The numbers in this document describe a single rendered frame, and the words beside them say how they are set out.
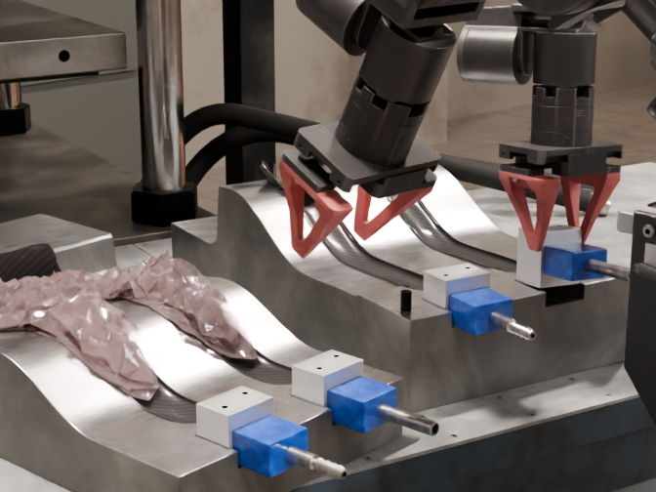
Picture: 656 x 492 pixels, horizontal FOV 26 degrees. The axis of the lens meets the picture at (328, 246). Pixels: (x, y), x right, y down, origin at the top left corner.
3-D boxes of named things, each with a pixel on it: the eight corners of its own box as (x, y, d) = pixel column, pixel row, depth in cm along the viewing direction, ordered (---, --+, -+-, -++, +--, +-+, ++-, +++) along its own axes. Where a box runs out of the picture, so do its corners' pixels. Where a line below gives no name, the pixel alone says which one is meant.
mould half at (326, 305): (626, 360, 141) (634, 229, 137) (408, 415, 128) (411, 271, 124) (357, 239, 182) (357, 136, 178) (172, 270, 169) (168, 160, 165)
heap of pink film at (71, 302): (277, 351, 127) (276, 267, 125) (125, 410, 114) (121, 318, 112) (92, 290, 143) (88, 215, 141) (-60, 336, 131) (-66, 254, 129)
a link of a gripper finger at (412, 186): (289, 222, 114) (326, 127, 108) (352, 206, 118) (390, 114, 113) (343, 274, 110) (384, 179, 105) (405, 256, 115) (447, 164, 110)
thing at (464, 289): (553, 359, 124) (556, 301, 122) (508, 371, 121) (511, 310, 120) (466, 316, 134) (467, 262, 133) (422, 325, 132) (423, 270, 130)
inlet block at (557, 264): (650, 302, 128) (654, 243, 127) (609, 307, 126) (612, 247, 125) (555, 277, 139) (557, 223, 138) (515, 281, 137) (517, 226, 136)
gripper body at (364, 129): (288, 148, 107) (318, 65, 102) (382, 129, 113) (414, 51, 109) (343, 200, 103) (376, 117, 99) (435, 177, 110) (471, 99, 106)
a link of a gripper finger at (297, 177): (250, 232, 111) (286, 135, 106) (316, 215, 116) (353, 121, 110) (304, 287, 107) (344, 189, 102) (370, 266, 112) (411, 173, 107)
